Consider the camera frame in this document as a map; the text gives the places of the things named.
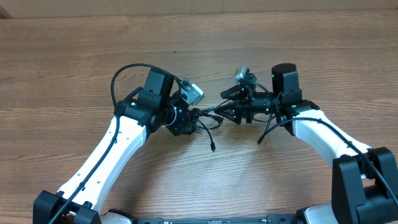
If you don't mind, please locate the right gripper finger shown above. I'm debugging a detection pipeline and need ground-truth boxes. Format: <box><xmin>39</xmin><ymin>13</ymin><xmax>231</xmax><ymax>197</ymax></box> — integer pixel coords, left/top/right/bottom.
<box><xmin>220</xmin><ymin>85</ymin><xmax>249</xmax><ymax>100</ymax></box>
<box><xmin>214</xmin><ymin>101</ymin><xmax>244</xmax><ymax>124</ymax></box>

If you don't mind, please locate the black cable bundle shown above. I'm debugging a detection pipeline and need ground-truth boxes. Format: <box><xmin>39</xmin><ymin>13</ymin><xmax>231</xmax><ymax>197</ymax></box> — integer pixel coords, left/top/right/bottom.
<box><xmin>189</xmin><ymin>99</ymin><xmax>231</xmax><ymax>153</ymax></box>

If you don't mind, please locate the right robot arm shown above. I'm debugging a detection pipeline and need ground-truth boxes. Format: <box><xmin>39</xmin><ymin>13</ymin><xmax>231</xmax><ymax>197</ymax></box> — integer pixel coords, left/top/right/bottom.
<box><xmin>215</xmin><ymin>63</ymin><xmax>397</xmax><ymax>223</ymax></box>

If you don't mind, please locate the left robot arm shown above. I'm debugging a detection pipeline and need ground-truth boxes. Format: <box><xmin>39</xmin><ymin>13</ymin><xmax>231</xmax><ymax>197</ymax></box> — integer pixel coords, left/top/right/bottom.
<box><xmin>33</xmin><ymin>66</ymin><xmax>204</xmax><ymax>224</ymax></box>

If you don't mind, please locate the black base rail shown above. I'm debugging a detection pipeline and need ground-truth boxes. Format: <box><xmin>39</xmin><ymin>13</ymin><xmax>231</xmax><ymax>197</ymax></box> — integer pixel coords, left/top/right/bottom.
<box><xmin>132</xmin><ymin>214</ymin><xmax>303</xmax><ymax>224</ymax></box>

